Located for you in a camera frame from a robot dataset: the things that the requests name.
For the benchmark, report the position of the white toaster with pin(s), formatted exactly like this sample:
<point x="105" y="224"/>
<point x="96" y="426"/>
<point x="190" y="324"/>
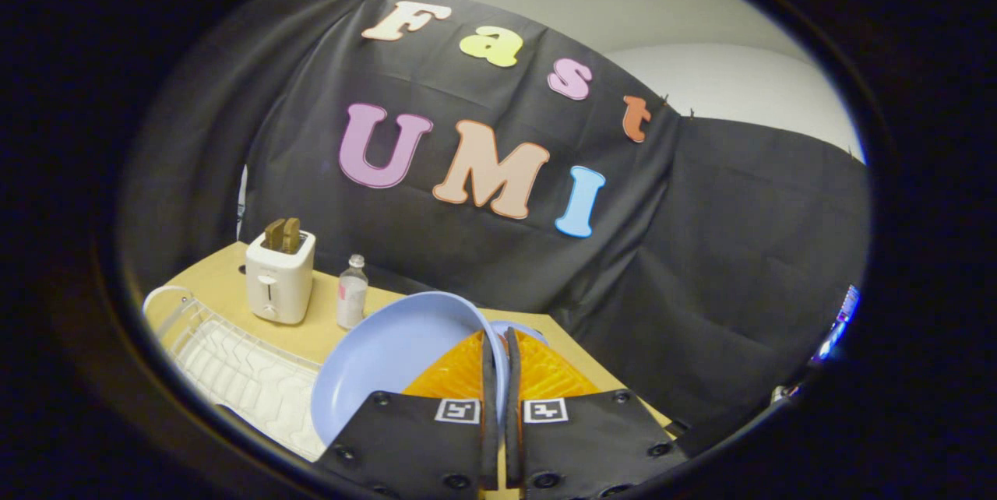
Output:
<point x="279" y="286"/>

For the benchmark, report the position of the black backdrop cloth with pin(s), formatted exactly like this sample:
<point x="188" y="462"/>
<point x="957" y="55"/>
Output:
<point x="498" y="196"/>

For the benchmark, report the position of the light blue plate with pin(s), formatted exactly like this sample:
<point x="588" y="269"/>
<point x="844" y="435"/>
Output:
<point x="382" y="367"/>

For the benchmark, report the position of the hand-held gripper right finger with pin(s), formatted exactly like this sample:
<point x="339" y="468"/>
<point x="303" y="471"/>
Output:
<point x="512" y="414"/>

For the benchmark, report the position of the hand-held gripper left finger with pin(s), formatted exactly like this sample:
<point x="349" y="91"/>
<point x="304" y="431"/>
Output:
<point x="489" y="414"/>

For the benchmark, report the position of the brown toast slice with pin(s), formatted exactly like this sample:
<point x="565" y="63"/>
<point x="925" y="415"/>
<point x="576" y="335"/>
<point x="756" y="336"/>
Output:
<point x="273" y="234"/>
<point x="291" y="236"/>

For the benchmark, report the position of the small clear plastic bottle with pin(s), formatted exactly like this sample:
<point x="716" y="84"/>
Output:
<point x="352" y="296"/>

